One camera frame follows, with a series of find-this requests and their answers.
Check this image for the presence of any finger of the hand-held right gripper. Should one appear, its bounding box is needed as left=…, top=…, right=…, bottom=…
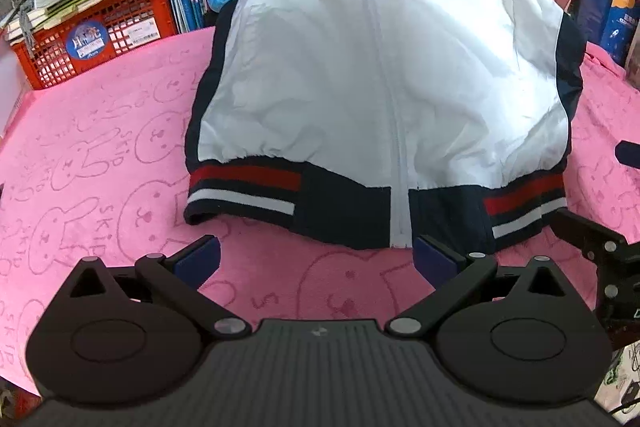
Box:
left=550, top=207, right=627, bottom=264
left=615, top=140, right=640, bottom=166

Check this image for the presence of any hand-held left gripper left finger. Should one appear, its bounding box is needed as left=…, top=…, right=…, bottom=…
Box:
left=52, top=234, right=253, bottom=340

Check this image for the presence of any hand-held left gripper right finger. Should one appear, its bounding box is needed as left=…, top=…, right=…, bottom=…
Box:
left=387, top=234, right=588, bottom=340

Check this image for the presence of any white and navy jacket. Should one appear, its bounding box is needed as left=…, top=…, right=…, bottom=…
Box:
left=182, top=0, right=586, bottom=255

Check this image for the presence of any white printed cloth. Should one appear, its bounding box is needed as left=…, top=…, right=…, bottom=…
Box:
left=595, top=339, right=640, bottom=425

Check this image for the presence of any pink printed blanket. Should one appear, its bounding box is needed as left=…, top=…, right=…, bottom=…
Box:
left=0, top=24, right=640, bottom=400

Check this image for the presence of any blue cardboard box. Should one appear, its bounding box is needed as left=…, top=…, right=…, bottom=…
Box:
left=570, top=0, right=640, bottom=68

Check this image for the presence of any red plastic crate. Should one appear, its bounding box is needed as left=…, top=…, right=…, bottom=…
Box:
left=10, top=0, right=178, bottom=90

